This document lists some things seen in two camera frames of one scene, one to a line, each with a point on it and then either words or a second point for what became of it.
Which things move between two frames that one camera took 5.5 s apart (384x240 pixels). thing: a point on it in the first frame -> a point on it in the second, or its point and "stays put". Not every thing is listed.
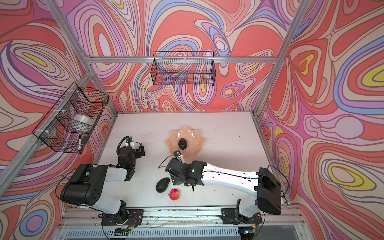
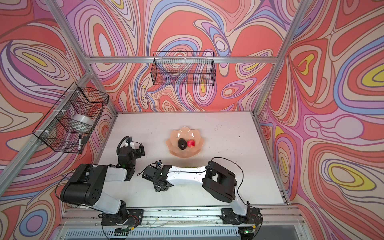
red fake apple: [174, 194] -> [191, 143]
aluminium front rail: [285, 216] stays put
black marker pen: [79, 147] stays put
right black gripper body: [178, 181] -> [157, 188]
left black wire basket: [68, 125] stays put
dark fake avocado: [182, 143] stays put
